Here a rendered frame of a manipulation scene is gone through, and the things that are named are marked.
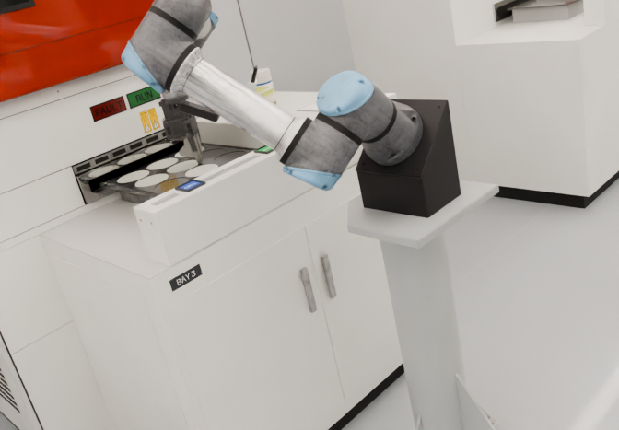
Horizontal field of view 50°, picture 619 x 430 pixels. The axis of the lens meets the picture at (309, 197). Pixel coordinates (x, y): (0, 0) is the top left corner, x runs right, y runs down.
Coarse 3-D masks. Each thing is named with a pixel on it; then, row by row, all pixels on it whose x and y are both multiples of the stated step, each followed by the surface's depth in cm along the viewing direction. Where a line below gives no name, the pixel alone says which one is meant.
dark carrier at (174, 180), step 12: (168, 156) 219; (204, 156) 210; (216, 156) 207; (228, 156) 204; (240, 156) 202; (144, 168) 211; (168, 168) 206; (192, 168) 200; (108, 180) 206; (168, 180) 194; (180, 180) 191; (156, 192) 185
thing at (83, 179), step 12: (156, 144) 220; (168, 144) 223; (132, 156) 214; (144, 156) 217; (96, 168) 207; (108, 168) 209; (84, 180) 204; (84, 192) 205; (96, 192) 208; (108, 192) 210
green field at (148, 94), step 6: (144, 90) 216; (150, 90) 217; (132, 96) 213; (138, 96) 214; (144, 96) 216; (150, 96) 217; (156, 96) 219; (132, 102) 213; (138, 102) 215; (144, 102) 216
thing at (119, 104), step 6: (108, 102) 208; (114, 102) 209; (120, 102) 210; (96, 108) 205; (102, 108) 207; (108, 108) 208; (114, 108) 209; (120, 108) 211; (96, 114) 205; (102, 114) 207; (108, 114) 208
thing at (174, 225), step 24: (216, 168) 174; (240, 168) 170; (264, 168) 173; (168, 192) 163; (192, 192) 159; (216, 192) 164; (240, 192) 169; (264, 192) 174; (288, 192) 180; (144, 216) 156; (168, 216) 155; (192, 216) 159; (216, 216) 165; (240, 216) 170; (144, 240) 162; (168, 240) 156; (192, 240) 160; (168, 264) 157
